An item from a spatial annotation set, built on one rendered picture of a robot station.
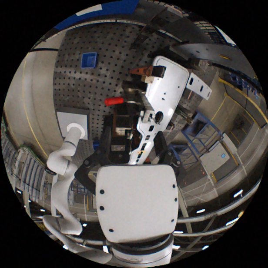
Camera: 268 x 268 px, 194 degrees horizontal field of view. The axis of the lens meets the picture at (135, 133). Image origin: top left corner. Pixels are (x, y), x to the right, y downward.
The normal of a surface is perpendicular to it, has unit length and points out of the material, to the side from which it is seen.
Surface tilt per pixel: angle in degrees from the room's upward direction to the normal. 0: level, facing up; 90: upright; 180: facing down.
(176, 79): 0
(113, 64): 0
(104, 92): 0
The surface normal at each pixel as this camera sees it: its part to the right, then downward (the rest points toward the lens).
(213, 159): -0.92, -0.13
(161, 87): 0.19, 0.68
